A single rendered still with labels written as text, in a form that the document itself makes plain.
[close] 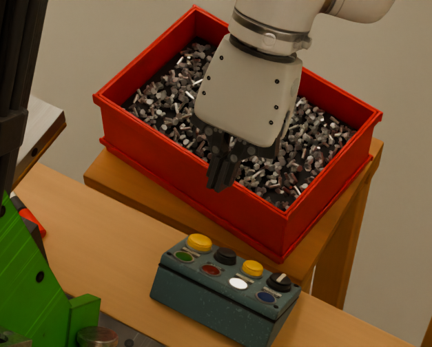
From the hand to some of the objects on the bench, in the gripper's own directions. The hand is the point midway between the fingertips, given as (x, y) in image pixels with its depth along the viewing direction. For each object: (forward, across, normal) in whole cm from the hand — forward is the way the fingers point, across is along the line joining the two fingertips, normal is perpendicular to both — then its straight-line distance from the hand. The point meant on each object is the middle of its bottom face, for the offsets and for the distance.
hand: (222, 171), depth 113 cm
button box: (+17, +5, +1) cm, 18 cm away
